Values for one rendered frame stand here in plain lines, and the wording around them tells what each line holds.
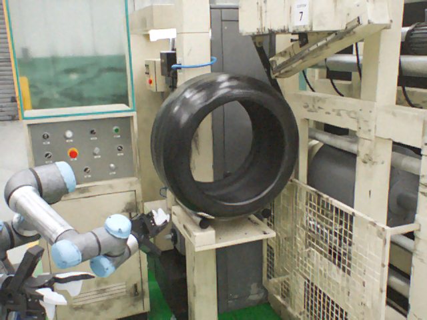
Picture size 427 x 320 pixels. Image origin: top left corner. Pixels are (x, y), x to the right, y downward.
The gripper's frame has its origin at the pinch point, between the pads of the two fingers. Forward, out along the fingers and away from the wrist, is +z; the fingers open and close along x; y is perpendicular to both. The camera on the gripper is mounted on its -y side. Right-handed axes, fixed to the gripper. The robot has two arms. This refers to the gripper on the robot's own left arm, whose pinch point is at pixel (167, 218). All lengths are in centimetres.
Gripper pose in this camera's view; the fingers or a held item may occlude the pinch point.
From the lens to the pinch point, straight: 161.3
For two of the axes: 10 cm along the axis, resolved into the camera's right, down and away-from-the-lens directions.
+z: 4.7, -3.6, 8.1
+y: -3.8, -9.1, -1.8
